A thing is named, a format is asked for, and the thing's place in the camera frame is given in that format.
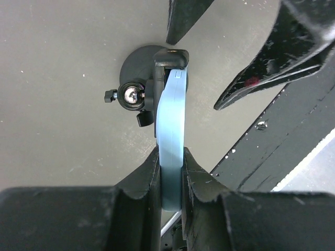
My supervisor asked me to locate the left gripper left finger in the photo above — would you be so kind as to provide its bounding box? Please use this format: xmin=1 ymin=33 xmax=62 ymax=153
xmin=1 ymin=149 xmax=161 ymax=250

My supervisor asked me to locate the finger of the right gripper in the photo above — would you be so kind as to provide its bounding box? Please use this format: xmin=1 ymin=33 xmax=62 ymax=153
xmin=166 ymin=0 xmax=214 ymax=44
xmin=214 ymin=1 xmax=334 ymax=110

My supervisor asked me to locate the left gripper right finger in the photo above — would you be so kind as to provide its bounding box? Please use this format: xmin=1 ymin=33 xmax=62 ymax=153
xmin=182 ymin=149 xmax=334 ymax=250

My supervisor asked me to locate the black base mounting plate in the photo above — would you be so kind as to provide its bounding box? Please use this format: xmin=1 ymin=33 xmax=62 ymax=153
xmin=209 ymin=78 xmax=335 ymax=194

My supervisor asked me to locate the blue case phone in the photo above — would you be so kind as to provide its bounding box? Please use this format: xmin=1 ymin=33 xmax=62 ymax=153
xmin=156 ymin=69 xmax=188 ymax=212

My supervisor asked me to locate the black phone stand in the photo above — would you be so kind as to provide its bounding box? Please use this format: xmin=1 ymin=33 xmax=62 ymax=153
xmin=104 ymin=45 xmax=189 ymax=127

